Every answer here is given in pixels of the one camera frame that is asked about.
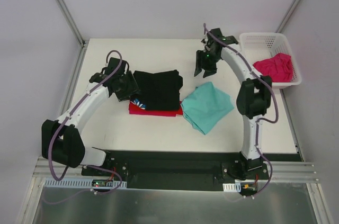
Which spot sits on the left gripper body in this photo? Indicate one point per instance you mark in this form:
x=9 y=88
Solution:
x=127 y=86

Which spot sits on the black t shirt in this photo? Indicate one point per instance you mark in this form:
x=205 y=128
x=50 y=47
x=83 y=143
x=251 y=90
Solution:
x=158 y=91

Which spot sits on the right aluminium frame post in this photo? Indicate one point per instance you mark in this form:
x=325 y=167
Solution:
x=292 y=7

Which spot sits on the right white cable duct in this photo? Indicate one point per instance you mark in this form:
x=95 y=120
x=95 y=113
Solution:
x=232 y=187

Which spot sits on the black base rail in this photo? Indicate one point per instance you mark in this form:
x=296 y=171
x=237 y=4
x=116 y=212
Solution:
x=190 y=171

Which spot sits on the left white cable duct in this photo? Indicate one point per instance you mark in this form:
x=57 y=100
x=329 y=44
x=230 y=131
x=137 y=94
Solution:
x=85 y=183

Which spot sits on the white plastic basket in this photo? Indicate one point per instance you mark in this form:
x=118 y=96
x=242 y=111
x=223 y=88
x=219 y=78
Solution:
x=271 y=55

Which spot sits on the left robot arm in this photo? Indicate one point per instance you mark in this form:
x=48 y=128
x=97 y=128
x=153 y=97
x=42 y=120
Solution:
x=61 y=138

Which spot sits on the pink t shirt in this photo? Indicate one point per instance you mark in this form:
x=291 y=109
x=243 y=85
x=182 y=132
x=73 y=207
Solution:
x=279 y=68

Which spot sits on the white cable duct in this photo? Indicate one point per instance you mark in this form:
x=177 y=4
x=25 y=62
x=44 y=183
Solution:
x=232 y=187
x=85 y=183

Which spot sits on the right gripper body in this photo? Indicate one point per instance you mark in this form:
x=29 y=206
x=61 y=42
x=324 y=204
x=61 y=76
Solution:
x=206 y=63

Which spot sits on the red t shirt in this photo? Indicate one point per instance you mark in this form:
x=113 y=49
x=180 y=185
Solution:
x=134 y=109

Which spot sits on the teal t shirt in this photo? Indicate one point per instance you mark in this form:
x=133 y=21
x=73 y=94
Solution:
x=205 y=107

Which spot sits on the left aluminium frame post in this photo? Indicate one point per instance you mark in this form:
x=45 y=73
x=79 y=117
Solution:
x=71 y=22

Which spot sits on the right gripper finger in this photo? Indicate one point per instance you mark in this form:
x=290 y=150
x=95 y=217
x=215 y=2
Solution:
x=208 y=73
x=197 y=71

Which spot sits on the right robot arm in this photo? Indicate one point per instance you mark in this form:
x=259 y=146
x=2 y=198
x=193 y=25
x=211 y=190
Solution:
x=254 y=97

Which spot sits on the aluminium frame post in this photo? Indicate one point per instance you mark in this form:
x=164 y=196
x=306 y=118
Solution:
x=292 y=7
x=71 y=22

